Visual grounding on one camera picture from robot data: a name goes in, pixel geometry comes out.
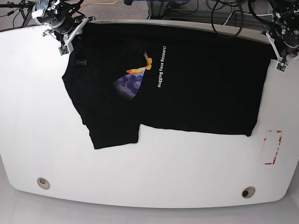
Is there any table cable grommet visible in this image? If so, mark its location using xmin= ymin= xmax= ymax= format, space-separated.
xmin=37 ymin=177 xmax=50 ymax=190
xmin=241 ymin=186 xmax=256 ymax=199

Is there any black tripod stand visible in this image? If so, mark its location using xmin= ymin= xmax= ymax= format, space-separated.
xmin=0 ymin=0 xmax=35 ymax=30

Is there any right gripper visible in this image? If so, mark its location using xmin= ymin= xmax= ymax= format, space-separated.
xmin=50 ymin=18 xmax=75 ymax=40

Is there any yellow cable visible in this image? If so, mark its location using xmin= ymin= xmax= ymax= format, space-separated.
xmin=71 ymin=0 xmax=119 ymax=19

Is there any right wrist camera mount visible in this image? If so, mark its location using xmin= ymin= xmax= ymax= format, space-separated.
xmin=42 ymin=16 xmax=95 ymax=56

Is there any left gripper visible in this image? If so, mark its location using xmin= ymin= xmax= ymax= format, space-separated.
xmin=282 ymin=32 xmax=299 ymax=56

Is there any black T-shirt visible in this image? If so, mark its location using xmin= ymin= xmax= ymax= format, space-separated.
xmin=62 ymin=22 xmax=276 ymax=149

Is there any left table cable grommet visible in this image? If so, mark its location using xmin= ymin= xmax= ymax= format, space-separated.
xmin=37 ymin=177 xmax=50 ymax=190

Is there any right table cable grommet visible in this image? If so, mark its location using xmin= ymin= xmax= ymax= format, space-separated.
xmin=241 ymin=186 xmax=256 ymax=199

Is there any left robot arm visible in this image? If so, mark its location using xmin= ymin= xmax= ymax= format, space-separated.
xmin=270 ymin=0 xmax=299 ymax=57

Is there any red tape rectangle marking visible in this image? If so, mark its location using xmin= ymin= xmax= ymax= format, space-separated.
xmin=261 ymin=130 xmax=283 ymax=165

